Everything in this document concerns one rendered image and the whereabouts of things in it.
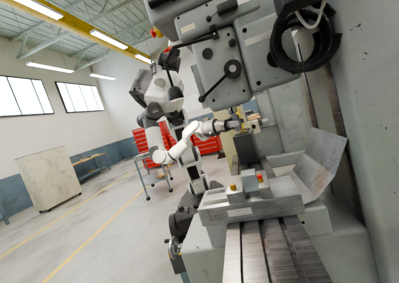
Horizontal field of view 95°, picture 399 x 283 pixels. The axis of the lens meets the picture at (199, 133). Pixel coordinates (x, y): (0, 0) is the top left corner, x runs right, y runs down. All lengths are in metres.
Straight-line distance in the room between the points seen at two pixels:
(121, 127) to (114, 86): 2.45
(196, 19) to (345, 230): 1.01
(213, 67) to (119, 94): 11.30
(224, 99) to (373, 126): 0.50
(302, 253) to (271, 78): 0.57
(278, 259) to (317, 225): 0.38
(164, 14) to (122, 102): 11.14
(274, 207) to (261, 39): 0.60
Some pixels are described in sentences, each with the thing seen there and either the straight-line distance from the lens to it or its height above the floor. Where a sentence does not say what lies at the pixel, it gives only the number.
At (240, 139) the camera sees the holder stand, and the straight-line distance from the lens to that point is 1.20.
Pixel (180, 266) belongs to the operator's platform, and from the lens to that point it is 1.72.
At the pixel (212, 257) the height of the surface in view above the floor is 0.67.
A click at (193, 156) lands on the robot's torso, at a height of 1.00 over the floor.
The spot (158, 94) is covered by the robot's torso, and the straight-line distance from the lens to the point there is 1.20.
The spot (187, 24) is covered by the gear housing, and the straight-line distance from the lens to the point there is 0.85.
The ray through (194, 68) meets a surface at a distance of 0.91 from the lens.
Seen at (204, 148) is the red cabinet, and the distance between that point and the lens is 5.65.
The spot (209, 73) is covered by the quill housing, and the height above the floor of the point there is 1.47.
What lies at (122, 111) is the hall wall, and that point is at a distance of 11.94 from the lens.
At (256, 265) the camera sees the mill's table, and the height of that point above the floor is 0.93.
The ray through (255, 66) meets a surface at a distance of 0.79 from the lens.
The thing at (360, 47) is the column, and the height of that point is 1.37.
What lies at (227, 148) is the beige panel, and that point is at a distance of 2.70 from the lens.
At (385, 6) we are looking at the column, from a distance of 0.82.
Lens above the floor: 1.32
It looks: 6 degrees down
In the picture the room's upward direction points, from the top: 17 degrees counter-clockwise
